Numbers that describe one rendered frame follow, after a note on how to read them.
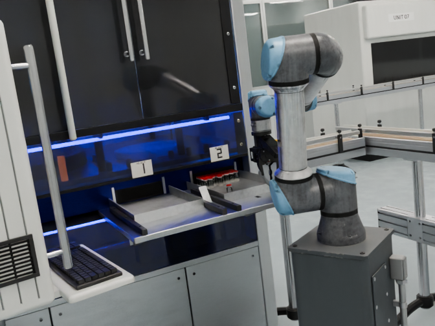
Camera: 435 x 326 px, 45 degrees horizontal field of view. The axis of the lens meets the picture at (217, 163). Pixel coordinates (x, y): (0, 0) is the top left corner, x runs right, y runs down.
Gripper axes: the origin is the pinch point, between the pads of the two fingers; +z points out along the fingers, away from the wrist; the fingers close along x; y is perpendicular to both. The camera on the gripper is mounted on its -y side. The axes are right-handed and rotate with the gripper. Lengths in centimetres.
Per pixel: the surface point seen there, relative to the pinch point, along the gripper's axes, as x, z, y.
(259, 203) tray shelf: 11.5, 3.7, -10.0
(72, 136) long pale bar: 66, -28, 19
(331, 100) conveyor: -265, -1, 296
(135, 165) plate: 43, -13, 27
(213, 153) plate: 9.6, -11.3, 26.7
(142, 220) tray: 52, 2, 1
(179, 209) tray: 37.6, 1.6, 1.1
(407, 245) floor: -160, 90, 94
